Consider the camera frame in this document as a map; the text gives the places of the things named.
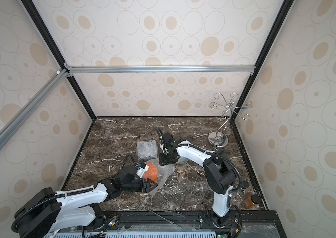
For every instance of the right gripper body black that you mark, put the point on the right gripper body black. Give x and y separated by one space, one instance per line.
166 141

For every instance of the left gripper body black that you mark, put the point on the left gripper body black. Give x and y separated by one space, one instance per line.
136 185

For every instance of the orange dinner plate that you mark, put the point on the orange dinner plate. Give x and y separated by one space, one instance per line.
152 173

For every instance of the bubble wrap around orange plate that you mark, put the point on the bubble wrap around orange plate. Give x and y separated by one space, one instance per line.
164 173

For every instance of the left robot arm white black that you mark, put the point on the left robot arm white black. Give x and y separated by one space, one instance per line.
49 210

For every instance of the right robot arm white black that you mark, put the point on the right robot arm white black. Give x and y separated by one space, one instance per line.
222 175

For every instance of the bubble wrapped plate right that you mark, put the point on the bubble wrapped plate right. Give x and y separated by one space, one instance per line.
182 160

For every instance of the bubble wrapped plate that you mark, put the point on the bubble wrapped plate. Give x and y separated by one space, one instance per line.
147 150
182 160

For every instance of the bubble wrapped plate left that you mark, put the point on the bubble wrapped plate left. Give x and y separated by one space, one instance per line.
147 150

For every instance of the chrome mug tree stand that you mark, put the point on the chrome mug tree stand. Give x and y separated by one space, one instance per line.
218 139

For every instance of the amber jar black lid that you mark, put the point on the amber jar black lid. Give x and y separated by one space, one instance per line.
252 201

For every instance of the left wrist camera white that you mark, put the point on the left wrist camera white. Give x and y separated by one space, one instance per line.
141 169

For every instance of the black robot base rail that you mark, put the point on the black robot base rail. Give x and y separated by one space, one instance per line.
184 224

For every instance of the horizontal aluminium rail back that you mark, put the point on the horizontal aluminium rail back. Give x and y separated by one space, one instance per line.
162 68

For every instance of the diagonal aluminium rail left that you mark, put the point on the diagonal aluminium rail left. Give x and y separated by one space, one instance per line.
23 115

